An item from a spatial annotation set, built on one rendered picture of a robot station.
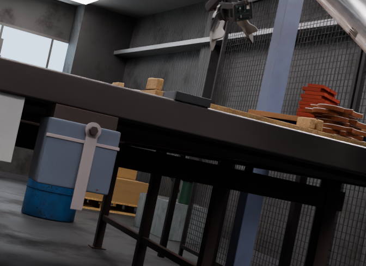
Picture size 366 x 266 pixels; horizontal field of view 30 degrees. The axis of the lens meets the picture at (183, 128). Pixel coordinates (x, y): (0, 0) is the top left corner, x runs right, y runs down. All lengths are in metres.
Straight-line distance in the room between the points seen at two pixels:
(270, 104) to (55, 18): 8.28
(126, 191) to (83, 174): 7.72
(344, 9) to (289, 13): 2.32
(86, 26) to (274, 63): 7.79
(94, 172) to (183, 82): 8.13
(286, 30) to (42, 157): 2.63
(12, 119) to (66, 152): 0.11
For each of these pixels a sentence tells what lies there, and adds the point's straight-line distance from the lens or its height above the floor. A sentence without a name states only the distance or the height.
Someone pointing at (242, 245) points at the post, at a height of 0.45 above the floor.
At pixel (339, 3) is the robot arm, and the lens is 1.45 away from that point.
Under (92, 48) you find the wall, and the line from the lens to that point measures 11.28.
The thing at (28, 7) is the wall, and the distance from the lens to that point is 11.56.
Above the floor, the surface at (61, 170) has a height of 0.74.
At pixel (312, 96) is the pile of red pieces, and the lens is 2.63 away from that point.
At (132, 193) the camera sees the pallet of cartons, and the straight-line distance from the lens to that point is 9.02.
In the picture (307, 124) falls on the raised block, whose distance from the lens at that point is 1.61.
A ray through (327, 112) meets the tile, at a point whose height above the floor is 1.00.
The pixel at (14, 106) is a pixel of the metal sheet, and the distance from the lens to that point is 1.26.
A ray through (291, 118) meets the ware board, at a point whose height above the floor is 1.03.
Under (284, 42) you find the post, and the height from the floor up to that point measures 1.54.
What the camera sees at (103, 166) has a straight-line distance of 1.27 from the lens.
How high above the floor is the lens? 0.80
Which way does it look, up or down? 3 degrees up
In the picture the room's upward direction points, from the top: 12 degrees clockwise
